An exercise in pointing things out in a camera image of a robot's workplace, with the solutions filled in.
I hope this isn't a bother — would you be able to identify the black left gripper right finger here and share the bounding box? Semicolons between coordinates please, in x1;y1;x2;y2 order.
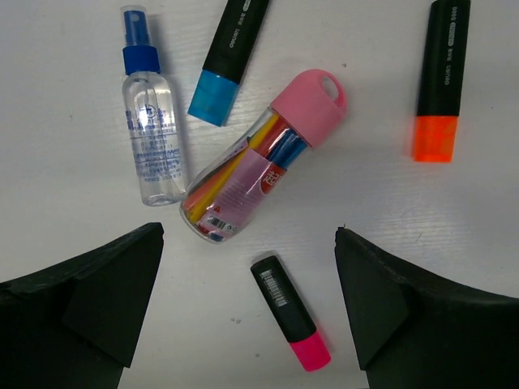
335;227;518;388

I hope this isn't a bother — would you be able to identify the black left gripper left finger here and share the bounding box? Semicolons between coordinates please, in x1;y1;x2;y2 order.
1;222;164;388

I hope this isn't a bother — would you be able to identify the pink cap black highlighter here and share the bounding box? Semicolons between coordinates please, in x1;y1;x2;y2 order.
251;255;332;372

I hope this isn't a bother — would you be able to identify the pink cap clear tube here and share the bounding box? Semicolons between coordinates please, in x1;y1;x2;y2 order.
179;69;347;243

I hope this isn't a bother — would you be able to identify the orange cap black highlighter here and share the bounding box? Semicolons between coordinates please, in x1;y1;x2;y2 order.
412;0;471;163

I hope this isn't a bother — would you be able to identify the clear spray bottle blue cap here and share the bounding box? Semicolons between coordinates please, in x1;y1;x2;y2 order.
121;5;188;207

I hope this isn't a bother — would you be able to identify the blue cap black highlighter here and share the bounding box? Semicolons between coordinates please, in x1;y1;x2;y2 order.
188;0;270;126

